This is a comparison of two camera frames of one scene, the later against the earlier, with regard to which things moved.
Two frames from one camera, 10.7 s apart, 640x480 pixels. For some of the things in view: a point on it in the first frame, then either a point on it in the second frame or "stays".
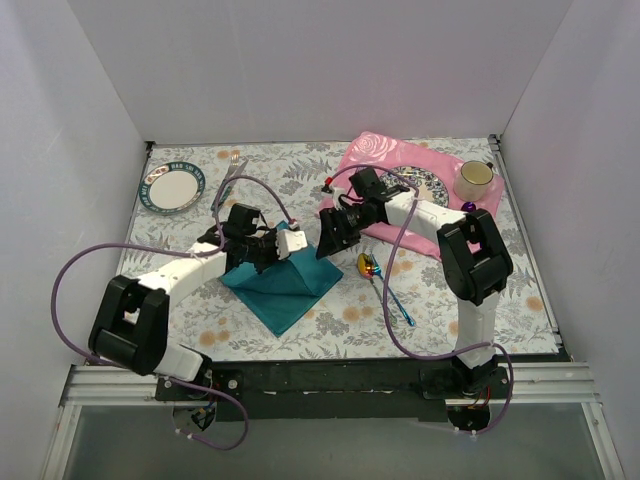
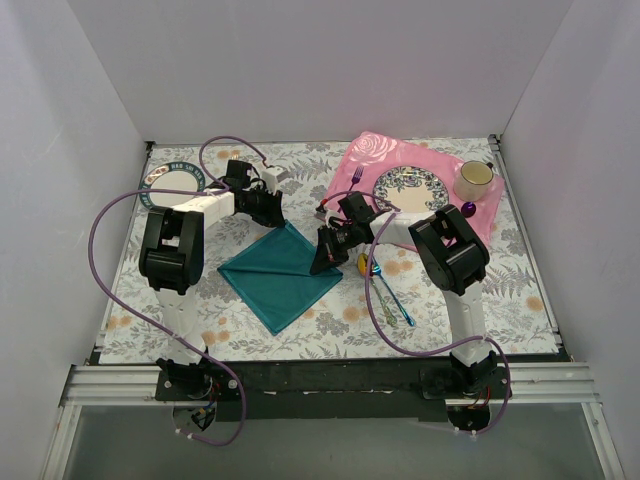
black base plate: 325,390 stays
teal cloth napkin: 285,287 stays
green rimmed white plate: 171,187 stays
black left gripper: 267,248 to 267,206
